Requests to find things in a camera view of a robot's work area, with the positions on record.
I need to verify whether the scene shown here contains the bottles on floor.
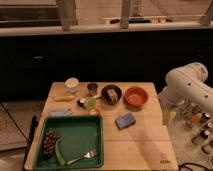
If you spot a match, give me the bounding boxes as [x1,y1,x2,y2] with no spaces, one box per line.
[184,103,212,149]

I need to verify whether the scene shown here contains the dark metal cup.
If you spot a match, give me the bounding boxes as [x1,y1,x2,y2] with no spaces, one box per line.
[87,83,98,96]

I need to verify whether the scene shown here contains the blue sponge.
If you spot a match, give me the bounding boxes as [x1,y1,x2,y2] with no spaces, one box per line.
[115,113,136,130]

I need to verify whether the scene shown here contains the brown block in bowl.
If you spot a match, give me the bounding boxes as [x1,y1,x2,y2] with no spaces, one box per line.
[107,89,118,102]

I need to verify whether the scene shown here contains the green cup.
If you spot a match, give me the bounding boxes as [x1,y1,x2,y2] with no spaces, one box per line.
[84,97,96,110]

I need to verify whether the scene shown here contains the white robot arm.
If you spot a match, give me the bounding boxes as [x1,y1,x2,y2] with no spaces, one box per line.
[158,62,213,125]

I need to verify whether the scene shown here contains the silver fork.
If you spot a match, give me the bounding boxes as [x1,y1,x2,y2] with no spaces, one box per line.
[66,149,97,165]

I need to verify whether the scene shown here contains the light blue cloth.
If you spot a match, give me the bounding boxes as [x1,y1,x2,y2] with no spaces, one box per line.
[48,108,73,116]

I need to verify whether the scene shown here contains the red apple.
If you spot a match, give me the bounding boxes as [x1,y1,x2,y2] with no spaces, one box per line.
[89,108,100,115]

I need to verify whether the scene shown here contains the small black white object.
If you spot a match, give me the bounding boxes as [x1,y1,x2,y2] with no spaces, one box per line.
[77,98,86,107]

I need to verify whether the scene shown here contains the black cable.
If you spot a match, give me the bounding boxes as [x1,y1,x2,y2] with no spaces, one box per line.
[178,161,211,171]

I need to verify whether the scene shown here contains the black bowl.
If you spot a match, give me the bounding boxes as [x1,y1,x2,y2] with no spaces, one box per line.
[101,85,122,105]

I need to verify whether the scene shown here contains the bunch of dark grapes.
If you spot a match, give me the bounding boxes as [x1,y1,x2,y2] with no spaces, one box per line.
[43,131,59,160]

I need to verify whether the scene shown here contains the orange bowl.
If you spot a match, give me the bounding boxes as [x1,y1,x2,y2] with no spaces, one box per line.
[123,86,148,107]

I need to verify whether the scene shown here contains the green plastic tray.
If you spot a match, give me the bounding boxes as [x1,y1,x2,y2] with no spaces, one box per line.
[33,115,104,171]

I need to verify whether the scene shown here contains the white cup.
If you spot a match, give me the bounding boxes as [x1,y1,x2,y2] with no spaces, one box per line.
[65,77,79,93]

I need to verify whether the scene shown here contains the wooden table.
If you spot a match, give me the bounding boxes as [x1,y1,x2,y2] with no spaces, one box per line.
[24,82,178,171]

